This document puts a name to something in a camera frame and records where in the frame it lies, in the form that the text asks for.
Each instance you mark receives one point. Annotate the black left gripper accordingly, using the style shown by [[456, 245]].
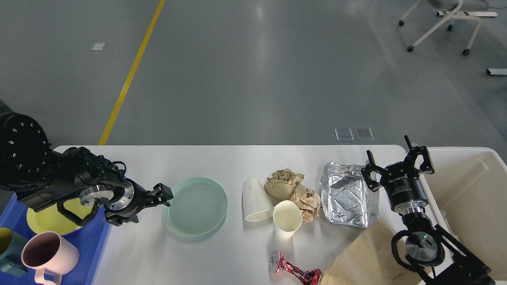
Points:
[[133, 199]]

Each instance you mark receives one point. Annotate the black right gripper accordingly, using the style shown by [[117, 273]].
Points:
[[405, 188]]

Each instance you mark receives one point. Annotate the pink mug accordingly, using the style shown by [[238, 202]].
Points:
[[51, 256]]

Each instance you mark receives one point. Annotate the dark teal mug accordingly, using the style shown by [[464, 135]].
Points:
[[11, 247]]

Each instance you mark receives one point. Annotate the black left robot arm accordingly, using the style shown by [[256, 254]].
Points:
[[77, 181]]

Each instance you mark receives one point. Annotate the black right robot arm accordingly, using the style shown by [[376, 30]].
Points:
[[426, 249]]

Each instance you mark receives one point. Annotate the right floor outlet cover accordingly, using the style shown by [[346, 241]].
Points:
[[364, 134]]

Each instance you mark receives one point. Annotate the floor outlet cover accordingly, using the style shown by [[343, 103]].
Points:
[[364, 134], [344, 134]]

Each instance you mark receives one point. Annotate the aluminium foil tray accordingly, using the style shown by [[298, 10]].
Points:
[[346, 199]]

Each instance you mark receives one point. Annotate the light green plate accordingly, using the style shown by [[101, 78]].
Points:
[[199, 206]]

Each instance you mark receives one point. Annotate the left floor outlet cover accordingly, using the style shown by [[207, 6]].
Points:
[[344, 134]]

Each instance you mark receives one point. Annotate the beige plastic bin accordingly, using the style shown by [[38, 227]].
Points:
[[470, 186]]

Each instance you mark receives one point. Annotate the yellow plate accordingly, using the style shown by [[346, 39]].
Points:
[[51, 220]]

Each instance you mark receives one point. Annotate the brown paper bag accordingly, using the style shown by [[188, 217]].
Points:
[[368, 260]]

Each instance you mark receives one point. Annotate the crumpled brown paper ball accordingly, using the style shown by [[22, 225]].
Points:
[[282, 184]]

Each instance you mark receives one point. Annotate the tipped white paper cup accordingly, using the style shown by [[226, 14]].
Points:
[[256, 203]]

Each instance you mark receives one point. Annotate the upright white paper cup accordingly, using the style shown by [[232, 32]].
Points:
[[287, 219]]

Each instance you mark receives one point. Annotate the white table foot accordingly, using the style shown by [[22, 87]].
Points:
[[496, 71]]

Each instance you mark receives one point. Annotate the crushed red can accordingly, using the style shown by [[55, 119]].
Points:
[[278, 263]]

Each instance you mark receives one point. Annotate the white office chair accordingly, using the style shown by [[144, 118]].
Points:
[[456, 10]]

